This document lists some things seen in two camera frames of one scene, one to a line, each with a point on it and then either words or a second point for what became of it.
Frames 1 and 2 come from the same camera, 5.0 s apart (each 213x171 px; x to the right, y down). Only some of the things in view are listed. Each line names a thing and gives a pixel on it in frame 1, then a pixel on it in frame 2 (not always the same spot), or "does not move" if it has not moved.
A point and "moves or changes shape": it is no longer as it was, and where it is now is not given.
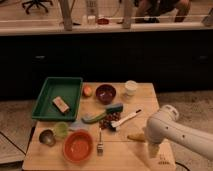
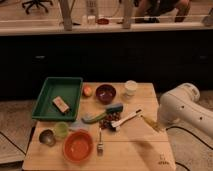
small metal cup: (47, 137) does not move
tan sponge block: (61, 104) does not move
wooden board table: (109, 136) does not move
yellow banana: (138, 137) moves or changes shape
